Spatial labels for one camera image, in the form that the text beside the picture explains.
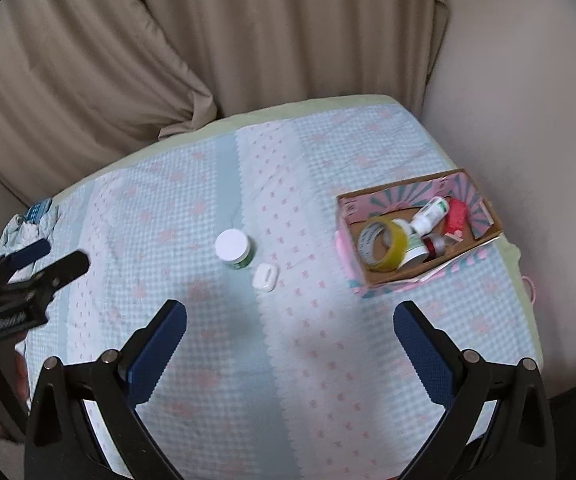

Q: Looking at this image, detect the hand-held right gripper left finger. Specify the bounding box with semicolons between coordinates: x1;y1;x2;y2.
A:
24;299;189;480

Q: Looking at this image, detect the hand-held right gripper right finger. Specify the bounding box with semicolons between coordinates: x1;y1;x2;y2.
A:
393;300;556;480

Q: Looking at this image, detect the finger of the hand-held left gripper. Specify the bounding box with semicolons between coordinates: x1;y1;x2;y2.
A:
0;250;90;307
4;238;52;274

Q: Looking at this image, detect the yellow tape roll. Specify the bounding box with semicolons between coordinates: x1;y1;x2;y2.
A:
357;217;410;271

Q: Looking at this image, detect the green jar with white lid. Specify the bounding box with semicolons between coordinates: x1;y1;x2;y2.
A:
214;228;256;271

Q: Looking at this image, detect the white earbud case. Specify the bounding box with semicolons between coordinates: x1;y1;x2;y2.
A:
252;262;279;292

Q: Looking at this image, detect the white plastic bottle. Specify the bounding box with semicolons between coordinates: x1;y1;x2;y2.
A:
410;197;450;236

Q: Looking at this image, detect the red box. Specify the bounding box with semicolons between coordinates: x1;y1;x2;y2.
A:
441;198;469;242

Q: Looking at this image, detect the cardboard box with pink print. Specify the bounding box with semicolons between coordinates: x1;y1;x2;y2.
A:
335;168;504;297

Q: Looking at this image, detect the light blue crumpled cloth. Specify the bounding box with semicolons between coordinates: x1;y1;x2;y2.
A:
0;205;62;262

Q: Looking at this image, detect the blue checked cloth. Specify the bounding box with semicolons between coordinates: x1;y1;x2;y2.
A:
25;198;54;224

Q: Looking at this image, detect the light blue printed blanket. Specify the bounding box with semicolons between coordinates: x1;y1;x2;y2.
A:
22;102;540;480

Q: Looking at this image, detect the pale green mattress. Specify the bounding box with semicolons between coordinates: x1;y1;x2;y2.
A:
50;93;545;361

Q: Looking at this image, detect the pink cord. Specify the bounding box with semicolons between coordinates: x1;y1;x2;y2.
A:
522;272;539;307

